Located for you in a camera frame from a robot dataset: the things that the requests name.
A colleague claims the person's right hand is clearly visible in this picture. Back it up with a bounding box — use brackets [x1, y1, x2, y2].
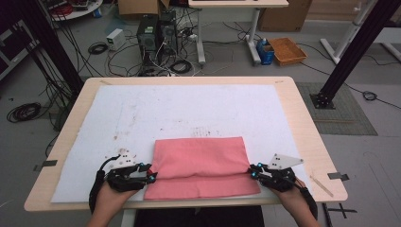
[273, 179, 309, 218]

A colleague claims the large cardboard box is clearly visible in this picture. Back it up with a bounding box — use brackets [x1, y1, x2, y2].
[257, 0, 314, 33]

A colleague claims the white desk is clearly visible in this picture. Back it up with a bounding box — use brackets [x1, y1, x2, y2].
[187, 0, 290, 66]

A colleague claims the round white table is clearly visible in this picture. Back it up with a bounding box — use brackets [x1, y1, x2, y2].
[46, 0, 104, 22]

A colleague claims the grey floor mat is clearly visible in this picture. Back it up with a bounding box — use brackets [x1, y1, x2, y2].
[295, 81, 379, 137]

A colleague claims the small cardboard box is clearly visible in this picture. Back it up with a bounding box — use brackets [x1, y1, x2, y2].
[117, 0, 170, 16]

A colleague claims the large black cable coil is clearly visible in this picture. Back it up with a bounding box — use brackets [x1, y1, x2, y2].
[6, 101, 43, 124]

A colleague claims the black metal frame post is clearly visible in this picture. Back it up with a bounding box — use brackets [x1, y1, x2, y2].
[17, 0, 85, 97]
[309, 0, 401, 111]

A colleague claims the pink tank top red trim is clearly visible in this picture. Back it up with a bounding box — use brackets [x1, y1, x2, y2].
[144, 136, 262, 201]

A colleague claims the white power supply box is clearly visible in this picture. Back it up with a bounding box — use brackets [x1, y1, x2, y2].
[105, 27, 127, 52]

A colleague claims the orange tray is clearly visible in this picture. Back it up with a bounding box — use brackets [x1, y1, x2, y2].
[268, 37, 308, 67]

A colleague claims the person's left hand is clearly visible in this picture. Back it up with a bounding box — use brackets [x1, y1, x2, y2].
[94, 181, 140, 218]

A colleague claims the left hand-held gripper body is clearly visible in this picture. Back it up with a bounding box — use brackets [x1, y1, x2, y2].
[105, 153, 149, 193]

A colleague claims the grey tape strip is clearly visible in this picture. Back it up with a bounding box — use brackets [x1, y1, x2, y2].
[33, 159, 59, 172]
[326, 171, 350, 183]

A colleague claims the person's dark clothing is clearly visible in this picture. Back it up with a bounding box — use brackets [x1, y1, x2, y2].
[133, 205, 266, 227]

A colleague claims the thin wooden stick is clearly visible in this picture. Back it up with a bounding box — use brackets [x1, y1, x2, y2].
[309, 174, 335, 198]

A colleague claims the white metal stand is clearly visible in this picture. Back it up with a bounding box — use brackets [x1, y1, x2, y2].
[320, 0, 378, 65]

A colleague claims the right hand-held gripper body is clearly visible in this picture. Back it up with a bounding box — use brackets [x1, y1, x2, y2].
[257, 153, 305, 193]

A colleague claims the white table mat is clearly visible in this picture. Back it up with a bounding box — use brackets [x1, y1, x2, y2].
[50, 83, 311, 203]

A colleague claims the small black cable coil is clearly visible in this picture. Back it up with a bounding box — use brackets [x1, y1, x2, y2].
[361, 90, 378, 102]

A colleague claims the black computer tower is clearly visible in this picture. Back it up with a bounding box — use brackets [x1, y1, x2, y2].
[157, 10, 179, 57]
[136, 14, 160, 62]

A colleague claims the black tape cross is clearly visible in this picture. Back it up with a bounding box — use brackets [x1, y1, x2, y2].
[326, 202, 358, 219]

